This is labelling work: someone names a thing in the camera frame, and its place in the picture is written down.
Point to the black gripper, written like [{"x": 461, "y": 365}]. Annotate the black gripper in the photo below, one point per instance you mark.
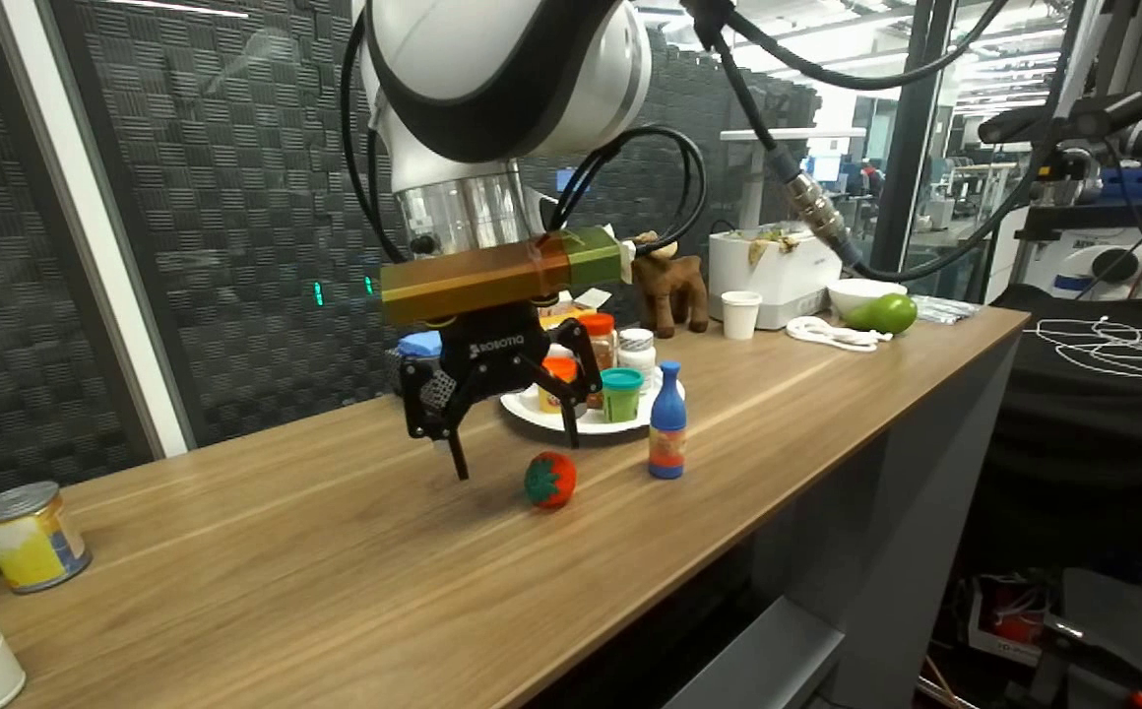
[{"x": 499, "y": 354}]

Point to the red toy tomato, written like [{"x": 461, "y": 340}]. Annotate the red toy tomato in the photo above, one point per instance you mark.
[{"x": 554, "y": 482}]

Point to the white pill bottle blue label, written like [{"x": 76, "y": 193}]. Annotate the white pill bottle blue label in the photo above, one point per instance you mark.
[{"x": 634, "y": 353}]

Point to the blue toy bottle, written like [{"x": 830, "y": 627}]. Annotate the blue toy bottle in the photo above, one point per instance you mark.
[{"x": 667, "y": 427}]

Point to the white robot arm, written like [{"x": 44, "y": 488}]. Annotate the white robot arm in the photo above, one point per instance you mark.
[{"x": 494, "y": 80}]

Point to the white paper plate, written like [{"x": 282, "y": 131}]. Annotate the white paper plate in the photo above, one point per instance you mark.
[{"x": 536, "y": 411}]

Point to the blue folded cloth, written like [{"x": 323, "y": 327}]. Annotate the blue folded cloth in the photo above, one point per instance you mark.
[{"x": 418, "y": 349}]

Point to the brown moose plush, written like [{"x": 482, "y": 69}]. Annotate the brown moose plush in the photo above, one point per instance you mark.
[{"x": 676, "y": 289}]

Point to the white grey appliance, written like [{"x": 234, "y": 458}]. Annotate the white grey appliance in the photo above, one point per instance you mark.
[{"x": 810, "y": 276}]

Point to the white bowl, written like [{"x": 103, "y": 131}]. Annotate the white bowl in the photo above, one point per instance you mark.
[{"x": 859, "y": 293}]

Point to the green round fruit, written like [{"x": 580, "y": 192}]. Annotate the green round fruit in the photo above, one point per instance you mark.
[{"x": 886, "y": 316}]

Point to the clear plastic bag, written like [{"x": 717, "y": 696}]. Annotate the clear plastic bag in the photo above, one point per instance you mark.
[{"x": 949, "y": 308}]

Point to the black side table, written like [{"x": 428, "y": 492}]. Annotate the black side table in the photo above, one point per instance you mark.
[{"x": 1084, "y": 445}]

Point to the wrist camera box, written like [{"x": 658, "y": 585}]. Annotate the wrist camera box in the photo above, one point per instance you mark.
[{"x": 494, "y": 276}]

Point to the white frame post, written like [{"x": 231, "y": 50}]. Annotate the white frame post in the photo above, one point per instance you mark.
[{"x": 84, "y": 220}]

